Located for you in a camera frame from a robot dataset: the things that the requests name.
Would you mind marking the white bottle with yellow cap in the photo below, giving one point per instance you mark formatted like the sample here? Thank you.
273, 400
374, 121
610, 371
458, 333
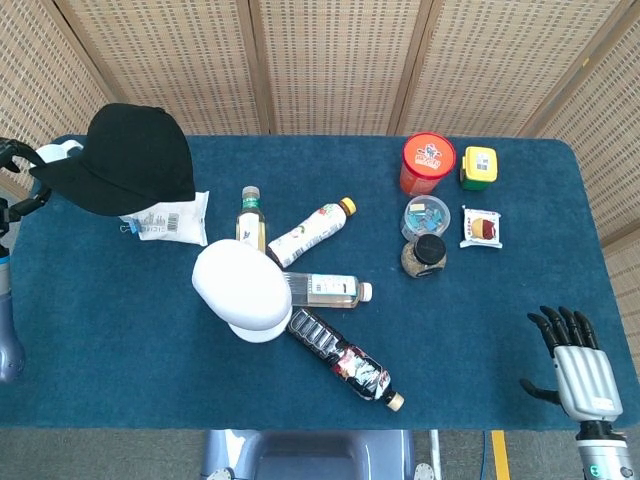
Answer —
315, 230

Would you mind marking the orange lidded canister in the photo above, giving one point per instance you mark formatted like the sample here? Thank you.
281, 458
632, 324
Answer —
427, 160

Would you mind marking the yellow floor tape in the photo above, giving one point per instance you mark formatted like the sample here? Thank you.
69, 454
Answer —
501, 455

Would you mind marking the white vertical bar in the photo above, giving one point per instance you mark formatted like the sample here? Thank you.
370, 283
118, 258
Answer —
435, 455

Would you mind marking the glass jar with black lid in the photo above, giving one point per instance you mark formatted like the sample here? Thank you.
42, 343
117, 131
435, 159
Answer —
425, 255

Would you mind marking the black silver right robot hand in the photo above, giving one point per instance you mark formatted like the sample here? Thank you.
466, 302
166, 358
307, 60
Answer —
585, 380

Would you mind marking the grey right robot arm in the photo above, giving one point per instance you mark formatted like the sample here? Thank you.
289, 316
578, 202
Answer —
602, 450

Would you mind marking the white baseball cap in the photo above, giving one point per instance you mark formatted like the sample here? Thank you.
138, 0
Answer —
240, 285

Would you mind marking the blue binder clip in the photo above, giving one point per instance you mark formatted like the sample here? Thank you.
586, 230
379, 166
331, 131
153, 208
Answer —
134, 228

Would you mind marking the white snack bag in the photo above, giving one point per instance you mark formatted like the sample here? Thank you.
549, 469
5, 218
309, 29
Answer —
182, 220

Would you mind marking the woven bamboo folding screen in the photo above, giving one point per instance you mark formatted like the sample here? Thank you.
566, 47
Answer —
330, 60

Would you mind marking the white red snack packet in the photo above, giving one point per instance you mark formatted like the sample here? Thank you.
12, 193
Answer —
481, 227

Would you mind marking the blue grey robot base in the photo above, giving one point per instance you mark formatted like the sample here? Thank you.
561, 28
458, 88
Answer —
310, 455

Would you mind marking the black bottle with beige cap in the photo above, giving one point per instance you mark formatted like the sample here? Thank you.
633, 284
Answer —
350, 360

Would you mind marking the tea bottle with grey cap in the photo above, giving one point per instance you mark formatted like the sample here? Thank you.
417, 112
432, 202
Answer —
251, 220

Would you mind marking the yellow and green box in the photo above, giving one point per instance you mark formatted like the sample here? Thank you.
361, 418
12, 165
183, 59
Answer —
480, 167

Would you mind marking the clear bottle with white cap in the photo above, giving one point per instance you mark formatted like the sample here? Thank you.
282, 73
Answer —
330, 290

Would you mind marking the clear round tub of clips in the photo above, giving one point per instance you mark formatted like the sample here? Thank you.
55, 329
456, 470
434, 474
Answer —
425, 215

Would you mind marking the blue table cloth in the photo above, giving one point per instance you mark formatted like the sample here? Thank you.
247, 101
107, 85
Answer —
475, 325

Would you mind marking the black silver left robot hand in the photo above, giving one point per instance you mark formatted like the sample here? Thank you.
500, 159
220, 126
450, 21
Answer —
25, 206

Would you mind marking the black baseball cap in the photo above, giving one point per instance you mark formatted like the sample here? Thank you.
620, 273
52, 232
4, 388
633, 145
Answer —
130, 155

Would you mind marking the white plastic measuring jug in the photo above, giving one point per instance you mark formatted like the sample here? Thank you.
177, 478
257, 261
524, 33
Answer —
52, 151

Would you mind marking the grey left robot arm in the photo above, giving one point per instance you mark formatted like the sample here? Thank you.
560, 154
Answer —
10, 325

